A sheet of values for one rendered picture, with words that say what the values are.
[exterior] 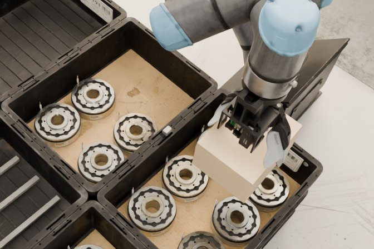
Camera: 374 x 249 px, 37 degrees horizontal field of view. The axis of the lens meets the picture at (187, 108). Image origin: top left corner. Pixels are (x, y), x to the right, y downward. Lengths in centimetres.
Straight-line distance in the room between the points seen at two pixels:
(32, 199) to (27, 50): 42
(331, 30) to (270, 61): 211
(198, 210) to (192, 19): 54
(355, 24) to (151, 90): 171
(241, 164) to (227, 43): 78
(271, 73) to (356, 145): 85
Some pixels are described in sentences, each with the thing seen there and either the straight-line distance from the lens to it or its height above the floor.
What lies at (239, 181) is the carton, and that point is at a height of 111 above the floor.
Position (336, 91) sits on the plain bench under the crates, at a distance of 167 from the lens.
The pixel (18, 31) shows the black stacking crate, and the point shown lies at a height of 83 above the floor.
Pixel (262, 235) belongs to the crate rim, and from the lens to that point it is 113.
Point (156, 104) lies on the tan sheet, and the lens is 136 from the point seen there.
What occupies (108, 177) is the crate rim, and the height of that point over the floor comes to 93.
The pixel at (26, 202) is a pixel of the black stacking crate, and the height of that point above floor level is 83.
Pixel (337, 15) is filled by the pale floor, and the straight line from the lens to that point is 294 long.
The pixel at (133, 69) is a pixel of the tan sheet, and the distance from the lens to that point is 142.
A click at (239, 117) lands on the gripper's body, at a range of 86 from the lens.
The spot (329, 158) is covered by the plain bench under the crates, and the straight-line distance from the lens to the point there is 154.
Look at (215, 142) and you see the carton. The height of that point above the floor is 113.
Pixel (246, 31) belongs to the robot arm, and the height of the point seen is 95.
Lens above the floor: 195
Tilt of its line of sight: 55 degrees down
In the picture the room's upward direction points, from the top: 11 degrees clockwise
